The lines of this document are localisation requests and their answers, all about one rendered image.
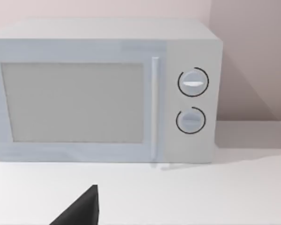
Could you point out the large pale microwave knob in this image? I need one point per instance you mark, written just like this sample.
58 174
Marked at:
193 82

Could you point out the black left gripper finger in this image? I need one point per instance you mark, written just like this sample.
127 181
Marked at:
84 208

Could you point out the pale microwave oven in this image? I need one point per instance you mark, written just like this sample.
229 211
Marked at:
189 145

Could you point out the small pale microwave knob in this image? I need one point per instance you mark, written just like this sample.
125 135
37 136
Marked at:
191 120

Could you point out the pale microwave door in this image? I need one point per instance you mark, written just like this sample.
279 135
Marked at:
72 150

